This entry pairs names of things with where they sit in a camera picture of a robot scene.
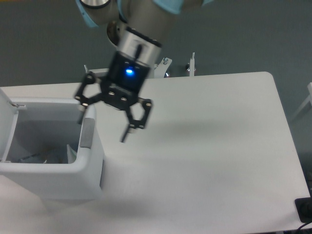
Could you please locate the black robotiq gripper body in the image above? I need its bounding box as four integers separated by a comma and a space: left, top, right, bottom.
100, 52, 150, 110

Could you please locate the white paper bag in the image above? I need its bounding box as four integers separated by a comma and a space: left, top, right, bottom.
66, 144, 77, 164

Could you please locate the clear plastic water bottle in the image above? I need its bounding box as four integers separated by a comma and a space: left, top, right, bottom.
13, 147, 68, 164

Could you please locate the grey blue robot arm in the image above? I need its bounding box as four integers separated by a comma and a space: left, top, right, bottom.
75, 0, 210, 142

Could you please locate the white open trash can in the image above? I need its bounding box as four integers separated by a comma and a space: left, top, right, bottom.
0, 93, 104, 200

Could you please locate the white furniture leg at right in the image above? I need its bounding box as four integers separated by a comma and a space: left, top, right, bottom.
291, 82, 312, 121

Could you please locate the black device at table edge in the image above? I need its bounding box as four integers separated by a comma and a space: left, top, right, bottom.
294, 197, 312, 223

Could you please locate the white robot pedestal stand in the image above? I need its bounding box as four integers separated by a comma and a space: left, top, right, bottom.
83, 20, 197, 81

